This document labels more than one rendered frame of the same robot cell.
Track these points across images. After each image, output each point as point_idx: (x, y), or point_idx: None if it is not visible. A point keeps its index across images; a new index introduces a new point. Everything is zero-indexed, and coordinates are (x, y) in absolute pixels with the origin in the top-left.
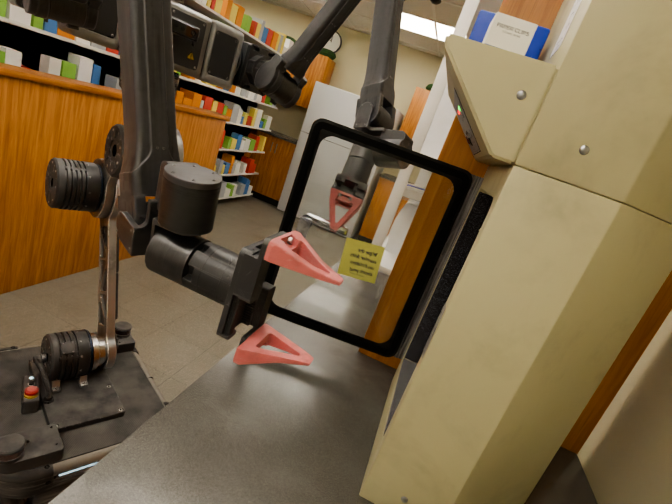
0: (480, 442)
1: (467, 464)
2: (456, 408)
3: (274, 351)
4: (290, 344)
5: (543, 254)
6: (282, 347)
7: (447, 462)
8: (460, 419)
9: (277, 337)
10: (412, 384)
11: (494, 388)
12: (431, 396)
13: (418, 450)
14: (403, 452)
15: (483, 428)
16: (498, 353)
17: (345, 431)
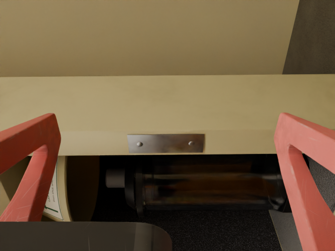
0: (252, 77)
1: (283, 77)
2: (236, 95)
3: (328, 166)
4: (295, 199)
5: (40, 94)
6: (324, 214)
7: (298, 85)
8: (244, 90)
9: (315, 248)
10: (244, 128)
11: (192, 83)
12: (242, 112)
13: (315, 103)
14: (334, 111)
15: (237, 79)
16: (154, 90)
17: None
